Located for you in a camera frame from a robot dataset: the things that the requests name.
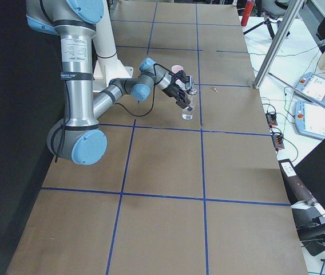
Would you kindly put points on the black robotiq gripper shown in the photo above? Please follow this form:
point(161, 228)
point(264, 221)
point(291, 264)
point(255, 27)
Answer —
point(173, 90)

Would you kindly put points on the clear glass sauce bottle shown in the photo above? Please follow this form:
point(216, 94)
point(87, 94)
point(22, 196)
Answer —
point(188, 112)

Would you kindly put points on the pink plastic cup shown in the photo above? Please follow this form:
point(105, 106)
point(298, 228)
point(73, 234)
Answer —
point(176, 68)

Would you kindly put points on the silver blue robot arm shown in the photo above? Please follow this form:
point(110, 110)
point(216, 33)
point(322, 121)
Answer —
point(77, 136)

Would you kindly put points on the silver digital kitchen scale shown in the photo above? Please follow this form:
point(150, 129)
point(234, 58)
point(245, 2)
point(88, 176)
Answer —
point(194, 85)

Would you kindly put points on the small orange connector board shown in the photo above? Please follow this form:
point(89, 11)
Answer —
point(271, 120)

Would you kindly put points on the lower teach pendant tablet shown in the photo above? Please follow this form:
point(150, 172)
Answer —
point(310, 120)

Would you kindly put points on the teach pendant tablet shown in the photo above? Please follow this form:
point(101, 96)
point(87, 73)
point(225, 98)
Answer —
point(312, 85)
point(310, 120)

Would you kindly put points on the upper teach pendant tablet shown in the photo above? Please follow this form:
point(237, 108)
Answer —
point(312, 85)

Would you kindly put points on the grabber reacher stick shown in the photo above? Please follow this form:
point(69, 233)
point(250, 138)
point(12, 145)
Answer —
point(295, 89)

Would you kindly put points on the white pedestal column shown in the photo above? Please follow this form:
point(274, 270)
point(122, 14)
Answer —
point(108, 66)

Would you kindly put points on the black camera tripod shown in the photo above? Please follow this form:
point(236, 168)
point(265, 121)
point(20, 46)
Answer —
point(268, 23)

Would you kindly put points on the aluminium frame post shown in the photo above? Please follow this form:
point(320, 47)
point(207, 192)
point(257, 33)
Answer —
point(287, 21)

